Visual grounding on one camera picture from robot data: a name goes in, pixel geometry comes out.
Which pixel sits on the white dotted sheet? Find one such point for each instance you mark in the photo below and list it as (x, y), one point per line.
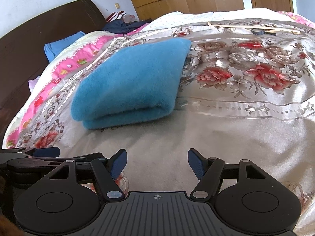
(177, 18)

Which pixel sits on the teal fleece cloth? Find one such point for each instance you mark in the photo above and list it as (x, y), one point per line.
(134, 85)

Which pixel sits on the blue pillow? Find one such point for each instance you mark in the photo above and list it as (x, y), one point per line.
(53, 49)

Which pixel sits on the floral satin bedspread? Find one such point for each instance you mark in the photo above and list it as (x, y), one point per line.
(241, 96)

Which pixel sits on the dark wooden headboard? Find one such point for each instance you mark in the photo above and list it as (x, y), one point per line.
(22, 50)

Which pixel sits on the dark navy garment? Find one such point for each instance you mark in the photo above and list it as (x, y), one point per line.
(120, 27)

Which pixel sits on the long wooden stick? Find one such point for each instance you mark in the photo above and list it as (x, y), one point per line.
(274, 29)

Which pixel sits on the pink cartoon quilt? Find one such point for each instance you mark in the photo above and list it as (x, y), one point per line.
(44, 120)

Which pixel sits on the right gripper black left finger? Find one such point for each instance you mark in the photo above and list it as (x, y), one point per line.
(105, 173)

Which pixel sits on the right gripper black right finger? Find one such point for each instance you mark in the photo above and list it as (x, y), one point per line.
(243, 196)

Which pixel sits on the red white striped garment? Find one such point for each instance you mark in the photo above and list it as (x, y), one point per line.
(115, 16)

